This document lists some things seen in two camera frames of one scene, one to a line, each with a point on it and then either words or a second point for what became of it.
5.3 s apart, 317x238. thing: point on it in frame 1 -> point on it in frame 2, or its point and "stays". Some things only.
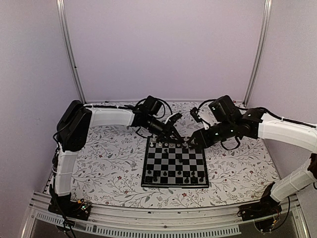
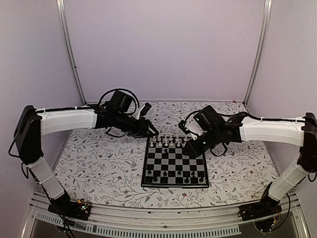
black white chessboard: (171, 165) stays
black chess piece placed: (194, 179) stays
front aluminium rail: (136, 220) stays
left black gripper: (169, 130) -> (140, 132)
